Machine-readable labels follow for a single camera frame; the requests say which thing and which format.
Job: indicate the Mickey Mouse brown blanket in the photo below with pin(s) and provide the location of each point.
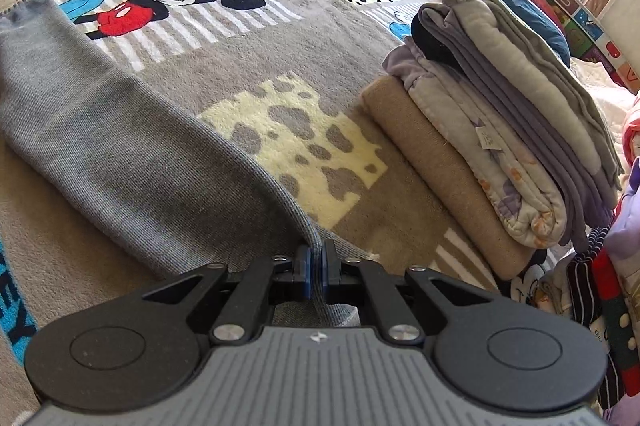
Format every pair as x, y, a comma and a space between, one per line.
283, 81

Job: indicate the grey knit garment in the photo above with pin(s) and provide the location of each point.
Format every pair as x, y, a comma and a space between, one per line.
104, 181

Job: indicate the folded colourful clothes stack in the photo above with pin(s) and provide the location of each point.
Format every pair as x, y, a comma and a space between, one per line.
586, 288

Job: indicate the folded purple beige clothes stack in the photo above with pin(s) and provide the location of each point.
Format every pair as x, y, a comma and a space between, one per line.
500, 129

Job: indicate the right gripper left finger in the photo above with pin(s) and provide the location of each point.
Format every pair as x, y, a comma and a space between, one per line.
142, 347

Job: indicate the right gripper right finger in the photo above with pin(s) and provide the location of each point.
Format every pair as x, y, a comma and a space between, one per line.
503, 356

